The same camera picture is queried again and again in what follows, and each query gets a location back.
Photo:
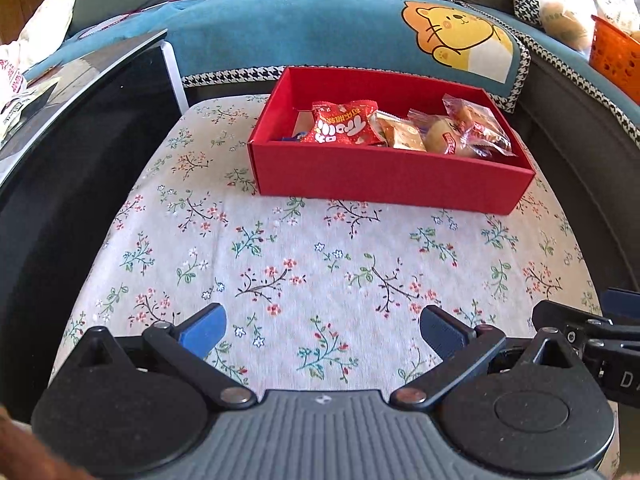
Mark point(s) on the orange plastic basket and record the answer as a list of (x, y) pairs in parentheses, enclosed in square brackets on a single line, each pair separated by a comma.
[(612, 55)]

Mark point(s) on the cream blanket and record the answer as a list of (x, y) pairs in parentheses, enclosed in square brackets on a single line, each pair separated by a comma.
[(45, 20)]

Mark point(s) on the black glossy cabinet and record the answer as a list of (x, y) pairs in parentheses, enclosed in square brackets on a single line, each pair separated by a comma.
[(75, 160)]

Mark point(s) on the red snack bag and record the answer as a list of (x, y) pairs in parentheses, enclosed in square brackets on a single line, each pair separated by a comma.
[(340, 127)]

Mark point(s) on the red cardboard box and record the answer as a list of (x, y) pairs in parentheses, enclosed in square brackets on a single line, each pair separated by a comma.
[(380, 180)]

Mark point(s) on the floral tablecloth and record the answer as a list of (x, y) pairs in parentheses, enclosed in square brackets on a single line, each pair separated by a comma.
[(300, 260)]

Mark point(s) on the brown pastry clear packet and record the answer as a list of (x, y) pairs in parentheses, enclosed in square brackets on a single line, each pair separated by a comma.
[(480, 120)]

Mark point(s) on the gold foil packet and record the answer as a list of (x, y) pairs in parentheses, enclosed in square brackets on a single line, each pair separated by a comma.
[(400, 135)]

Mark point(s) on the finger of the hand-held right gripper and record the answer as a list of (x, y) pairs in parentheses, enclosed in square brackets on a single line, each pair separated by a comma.
[(622, 305), (560, 320)]

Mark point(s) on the blue cartoon snack packet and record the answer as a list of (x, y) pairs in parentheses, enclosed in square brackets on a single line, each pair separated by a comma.
[(297, 136)]

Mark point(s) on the blue lion print sofa cover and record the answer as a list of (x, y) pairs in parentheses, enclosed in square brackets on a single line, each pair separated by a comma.
[(300, 30)]

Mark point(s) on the plain white plastic bag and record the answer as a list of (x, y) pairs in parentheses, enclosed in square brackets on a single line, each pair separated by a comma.
[(560, 15)]

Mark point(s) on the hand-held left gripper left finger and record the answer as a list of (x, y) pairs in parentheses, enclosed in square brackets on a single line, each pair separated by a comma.
[(202, 327)]

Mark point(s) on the white red plastic bag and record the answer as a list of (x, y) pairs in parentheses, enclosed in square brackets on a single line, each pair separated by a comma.
[(12, 85)]

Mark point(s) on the round steamed cake packet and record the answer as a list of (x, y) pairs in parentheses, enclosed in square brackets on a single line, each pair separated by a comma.
[(440, 135)]

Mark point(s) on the blue houndstooth-edged sofa cover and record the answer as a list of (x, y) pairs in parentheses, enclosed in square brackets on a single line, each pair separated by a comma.
[(565, 65)]

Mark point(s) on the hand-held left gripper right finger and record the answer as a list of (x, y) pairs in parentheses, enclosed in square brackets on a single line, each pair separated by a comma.
[(442, 330)]

